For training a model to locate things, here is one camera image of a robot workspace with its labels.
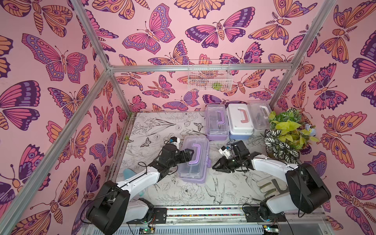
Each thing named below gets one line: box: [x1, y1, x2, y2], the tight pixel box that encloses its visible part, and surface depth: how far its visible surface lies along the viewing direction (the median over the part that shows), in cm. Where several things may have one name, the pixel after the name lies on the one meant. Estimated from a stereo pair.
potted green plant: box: [260, 107, 320, 165], surface depth 79 cm
